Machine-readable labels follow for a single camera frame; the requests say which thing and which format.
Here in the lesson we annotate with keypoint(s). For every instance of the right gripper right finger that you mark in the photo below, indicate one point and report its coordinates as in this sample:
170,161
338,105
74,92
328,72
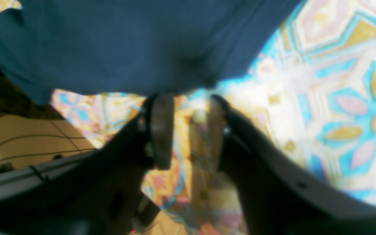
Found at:
277,196

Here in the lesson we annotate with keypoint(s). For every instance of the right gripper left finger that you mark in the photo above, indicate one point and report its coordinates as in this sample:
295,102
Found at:
100,195

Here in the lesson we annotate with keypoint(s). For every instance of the dark navy t-shirt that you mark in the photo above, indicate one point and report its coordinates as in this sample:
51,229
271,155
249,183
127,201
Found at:
141,47

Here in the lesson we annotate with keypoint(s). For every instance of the patterned colourful tablecloth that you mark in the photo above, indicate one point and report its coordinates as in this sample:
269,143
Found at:
312,90

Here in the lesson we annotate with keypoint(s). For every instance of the grey aluminium table rail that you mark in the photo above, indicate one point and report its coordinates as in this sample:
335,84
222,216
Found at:
17,181

